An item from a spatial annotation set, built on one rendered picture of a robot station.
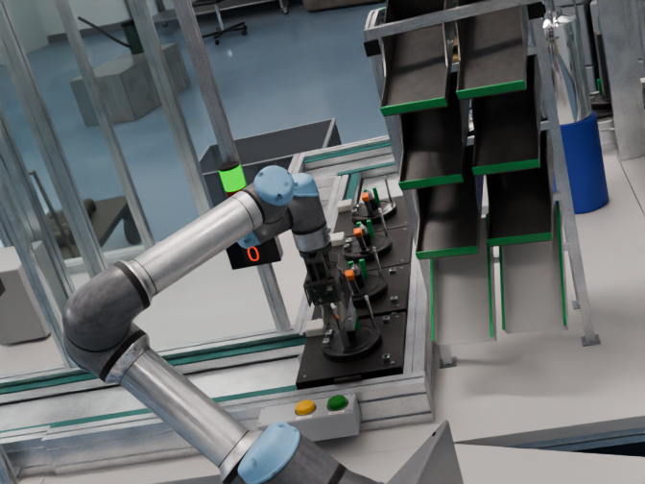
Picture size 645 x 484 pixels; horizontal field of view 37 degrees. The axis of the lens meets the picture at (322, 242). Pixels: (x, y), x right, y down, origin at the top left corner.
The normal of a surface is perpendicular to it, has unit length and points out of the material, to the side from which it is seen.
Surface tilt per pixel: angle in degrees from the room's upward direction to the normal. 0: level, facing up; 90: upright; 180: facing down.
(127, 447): 90
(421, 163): 25
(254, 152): 90
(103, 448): 90
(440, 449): 90
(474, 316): 45
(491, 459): 0
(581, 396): 0
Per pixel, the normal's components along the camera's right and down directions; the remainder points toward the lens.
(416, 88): -0.35, -0.61
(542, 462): -0.25, -0.89
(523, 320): -0.37, -0.31
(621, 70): -0.11, 0.43
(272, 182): 0.22, -0.40
